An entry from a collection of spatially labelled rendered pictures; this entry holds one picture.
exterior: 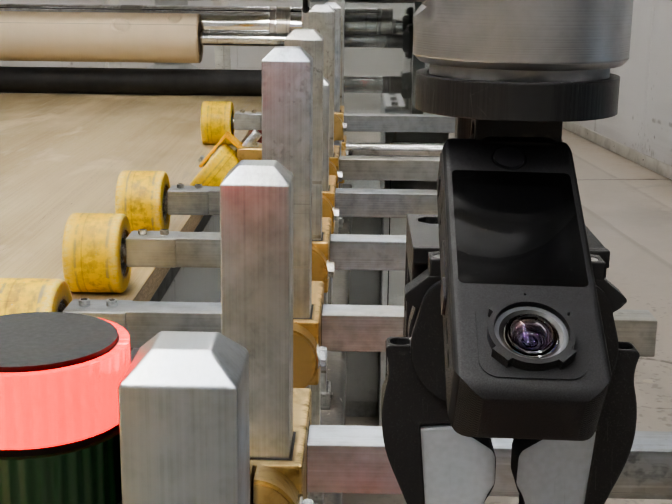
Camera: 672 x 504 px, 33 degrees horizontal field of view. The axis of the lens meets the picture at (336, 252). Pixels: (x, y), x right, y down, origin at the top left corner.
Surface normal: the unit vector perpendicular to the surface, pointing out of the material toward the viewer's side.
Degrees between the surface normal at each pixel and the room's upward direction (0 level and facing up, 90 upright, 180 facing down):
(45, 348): 0
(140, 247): 90
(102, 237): 51
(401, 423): 90
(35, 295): 30
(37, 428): 90
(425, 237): 0
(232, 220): 90
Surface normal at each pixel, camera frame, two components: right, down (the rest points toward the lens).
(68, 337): 0.01, -0.97
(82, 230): 0.00, -0.50
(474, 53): -0.55, 0.19
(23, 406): 0.19, 0.24
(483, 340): 0.02, -0.71
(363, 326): -0.02, 0.24
